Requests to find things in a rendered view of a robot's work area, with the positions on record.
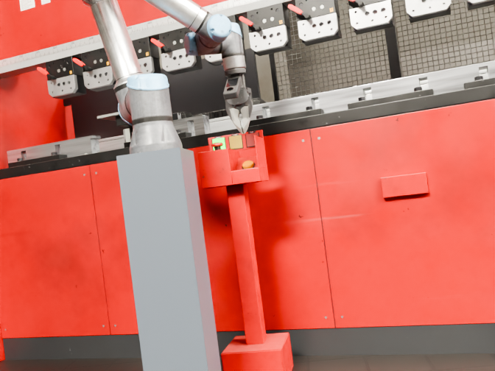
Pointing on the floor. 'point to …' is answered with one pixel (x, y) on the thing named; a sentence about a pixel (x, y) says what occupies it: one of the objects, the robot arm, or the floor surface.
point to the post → (392, 51)
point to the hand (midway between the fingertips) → (242, 129)
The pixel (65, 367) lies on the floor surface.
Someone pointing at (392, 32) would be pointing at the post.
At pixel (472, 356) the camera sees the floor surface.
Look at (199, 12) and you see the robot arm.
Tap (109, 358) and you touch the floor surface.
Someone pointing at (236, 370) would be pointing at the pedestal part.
